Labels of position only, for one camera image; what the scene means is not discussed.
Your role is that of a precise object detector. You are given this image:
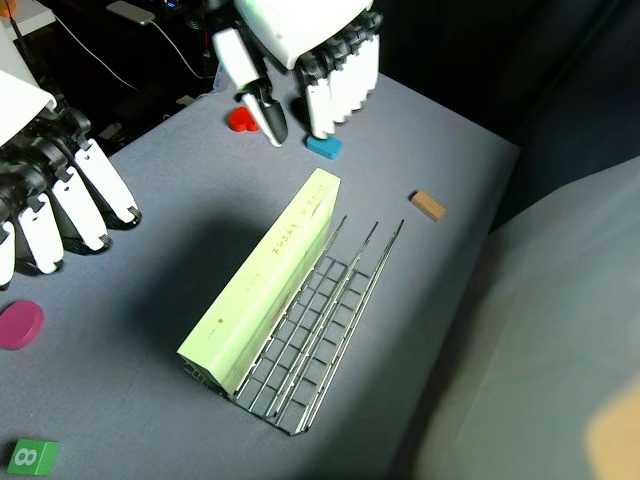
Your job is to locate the pale green book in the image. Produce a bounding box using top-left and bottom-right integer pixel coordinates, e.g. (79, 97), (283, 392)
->
(176, 167), (343, 404)

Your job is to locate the red heart block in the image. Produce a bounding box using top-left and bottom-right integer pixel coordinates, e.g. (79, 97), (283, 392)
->
(228, 105), (261, 134)

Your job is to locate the blue rounded block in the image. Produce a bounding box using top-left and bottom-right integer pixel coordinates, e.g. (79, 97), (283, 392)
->
(305, 133), (345, 162)

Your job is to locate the silver flat device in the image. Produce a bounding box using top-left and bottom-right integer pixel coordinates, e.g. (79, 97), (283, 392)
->
(106, 0), (157, 27)

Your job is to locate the wooden rectangular block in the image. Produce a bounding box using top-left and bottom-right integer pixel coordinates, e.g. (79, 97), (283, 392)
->
(410, 189), (447, 222)

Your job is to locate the white side table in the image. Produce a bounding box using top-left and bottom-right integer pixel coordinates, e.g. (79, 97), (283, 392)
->
(0, 0), (57, 90)

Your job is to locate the blurred grey foreground surface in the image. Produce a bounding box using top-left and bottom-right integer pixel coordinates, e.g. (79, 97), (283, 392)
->
(414, 154), (640, 480)

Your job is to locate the magenta round disc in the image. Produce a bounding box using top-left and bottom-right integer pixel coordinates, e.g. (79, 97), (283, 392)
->
(0, 299), (45, 350)

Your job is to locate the grey table cloth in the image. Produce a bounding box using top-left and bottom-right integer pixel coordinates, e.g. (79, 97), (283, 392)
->
(0, 49), (521, 480)

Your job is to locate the green number eight block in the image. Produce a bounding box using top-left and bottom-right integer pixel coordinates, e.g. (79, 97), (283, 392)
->
(6, 438), (62, 476)

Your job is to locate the white cable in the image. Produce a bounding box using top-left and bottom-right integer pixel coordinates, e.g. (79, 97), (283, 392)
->
(52, 12), (139, 92)
(147, 18), (211, 81)

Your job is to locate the wire metal rack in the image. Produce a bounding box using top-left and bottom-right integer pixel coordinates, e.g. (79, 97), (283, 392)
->
(182, 214), (406, 436)

